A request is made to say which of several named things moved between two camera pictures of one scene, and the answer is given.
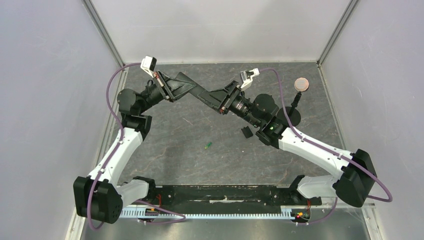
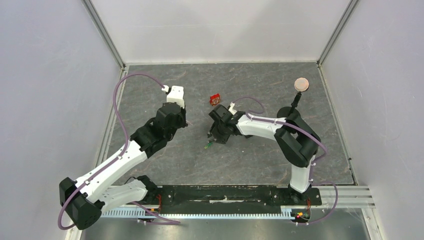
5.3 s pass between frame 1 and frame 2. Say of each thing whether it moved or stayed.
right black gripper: moved
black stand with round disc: stayed
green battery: stayed
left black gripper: moved
